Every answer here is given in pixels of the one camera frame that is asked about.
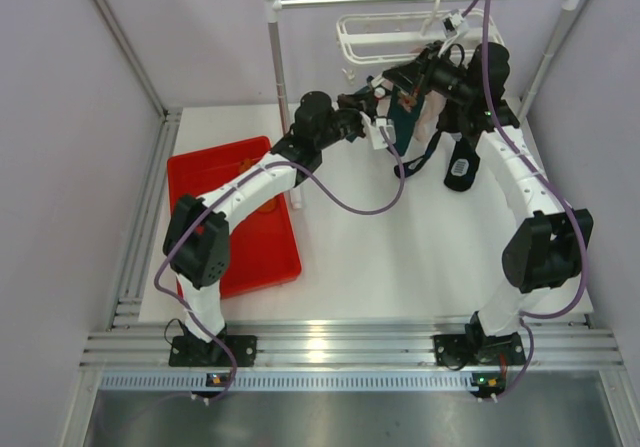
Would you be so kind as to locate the orange sock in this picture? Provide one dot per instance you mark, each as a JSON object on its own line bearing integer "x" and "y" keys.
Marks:
{"x": 268, "y": 206}

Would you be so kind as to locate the pink sock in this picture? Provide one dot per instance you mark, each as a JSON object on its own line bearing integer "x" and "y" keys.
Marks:
{"x": 433, "y": 105}

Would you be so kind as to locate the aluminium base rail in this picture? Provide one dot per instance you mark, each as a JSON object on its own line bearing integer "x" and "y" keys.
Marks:
{"x": 566, "y": 345}

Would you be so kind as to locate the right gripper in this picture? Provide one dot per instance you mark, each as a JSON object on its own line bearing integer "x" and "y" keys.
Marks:
{"x": 415, "y": 77}

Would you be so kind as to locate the perforated cable duct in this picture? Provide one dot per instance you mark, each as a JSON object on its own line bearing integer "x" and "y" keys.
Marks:
{"x": 301, "y": 381}

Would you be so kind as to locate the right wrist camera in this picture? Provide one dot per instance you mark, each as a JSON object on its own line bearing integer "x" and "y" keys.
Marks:
{"x": 455, "y": 24}

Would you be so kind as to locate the red plastic tray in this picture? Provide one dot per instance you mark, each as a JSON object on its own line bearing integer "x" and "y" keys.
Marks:
{"x": 263, "y": 249}

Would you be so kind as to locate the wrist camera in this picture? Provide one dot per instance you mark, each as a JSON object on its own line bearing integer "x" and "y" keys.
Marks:
{"x": 455, "y": 24}
{"x": 380, "y": 131}

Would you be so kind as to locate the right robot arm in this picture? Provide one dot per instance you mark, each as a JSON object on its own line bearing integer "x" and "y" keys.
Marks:
{"x": 549, "y": 245}

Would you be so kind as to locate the white clip sock hanger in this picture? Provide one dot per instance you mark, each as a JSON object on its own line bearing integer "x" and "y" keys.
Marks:
{"x": 387, "y": 39}

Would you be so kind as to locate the green christmas sock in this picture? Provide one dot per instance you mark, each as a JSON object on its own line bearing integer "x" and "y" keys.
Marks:
{"x": 404, "y": 112}

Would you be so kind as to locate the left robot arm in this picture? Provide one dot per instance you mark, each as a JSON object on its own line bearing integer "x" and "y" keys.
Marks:
{"x": 197, "y": 245}

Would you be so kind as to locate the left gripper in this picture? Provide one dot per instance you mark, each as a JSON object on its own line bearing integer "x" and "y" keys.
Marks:
{"x": 354, "y": 102}

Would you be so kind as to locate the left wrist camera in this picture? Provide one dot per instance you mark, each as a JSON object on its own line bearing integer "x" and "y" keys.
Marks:
{"x": 380, "y": 131}

